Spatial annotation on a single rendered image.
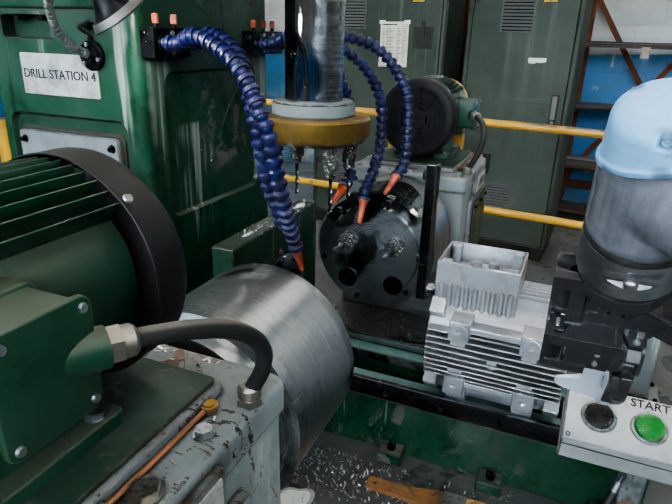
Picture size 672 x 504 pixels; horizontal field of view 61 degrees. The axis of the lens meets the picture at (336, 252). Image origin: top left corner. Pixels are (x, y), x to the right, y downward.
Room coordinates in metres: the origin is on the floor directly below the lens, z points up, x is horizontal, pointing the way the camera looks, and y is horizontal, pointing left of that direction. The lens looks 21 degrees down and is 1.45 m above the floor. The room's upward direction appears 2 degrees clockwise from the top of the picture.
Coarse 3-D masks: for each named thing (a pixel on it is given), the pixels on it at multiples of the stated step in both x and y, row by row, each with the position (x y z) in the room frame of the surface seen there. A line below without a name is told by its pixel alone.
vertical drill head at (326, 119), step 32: (288, 0) 0.89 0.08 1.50; (320, 0) 0.87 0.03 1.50; (288, 32) 0.89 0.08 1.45; (320, 32) 0.87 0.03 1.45; (288, 64) 0.89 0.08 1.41; (320, 64) 0.87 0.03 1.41; (288, 96) 0.89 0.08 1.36; (320, 96) 0.87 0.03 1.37; (288, 128) 0.83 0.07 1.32; (320, 128) 0.82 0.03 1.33; (352, 128) 0.85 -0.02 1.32; (352, 160) 0.92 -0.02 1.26
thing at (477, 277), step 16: (448, 256) 0.84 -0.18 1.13; (464, 256) 0.86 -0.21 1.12; (480, 256) 0.85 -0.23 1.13; (496, 256) 0.84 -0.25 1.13; (512, 256) 0.83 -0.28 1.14; (448, 272) 0.77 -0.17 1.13; (464, 272) 0.77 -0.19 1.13; (480, 272) 0.76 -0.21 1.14; (496, 272) 0.75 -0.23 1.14; (512, 272) 0.75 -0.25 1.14; (448, 288) 0.77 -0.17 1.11; (464, 288) 0.76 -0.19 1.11; (480, 288) 0.76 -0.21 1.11; (496, 288) 0.75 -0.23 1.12; (512, 288) 0.74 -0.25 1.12; (448, 304) 0.77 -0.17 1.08; (464, 304) 0.76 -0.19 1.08; (480, 304) 0.75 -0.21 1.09; (496, 304) 0.75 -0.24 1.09; (512, 304) 0.74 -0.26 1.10
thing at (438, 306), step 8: (432, 304) 0.76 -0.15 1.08; (440, 304) 0.76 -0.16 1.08; (432, 312) 0.76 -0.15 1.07; (440, 312) 0.75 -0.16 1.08; (424, 376) 0.76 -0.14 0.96; (432, 376) 0.76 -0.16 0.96; (432, 384) 0.76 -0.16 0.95; (544, 408) 0.69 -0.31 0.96; (552, 408) 0.69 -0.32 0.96; (552, 416) 0.69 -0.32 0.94
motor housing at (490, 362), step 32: (544, 288) 0.78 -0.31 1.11; (448, 320) 0.76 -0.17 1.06; (480, 320) 0.74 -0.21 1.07; (512, 320) 0.73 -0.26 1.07; (544, 320) 0.72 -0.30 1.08; (448, 352) 0.73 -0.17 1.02; (480, 352) 0.71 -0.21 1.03; (512, 352) 0.70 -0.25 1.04; (480, 384) 0.71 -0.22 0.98; (512, 384) 0.70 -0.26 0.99; (544, 384) 0.68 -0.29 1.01
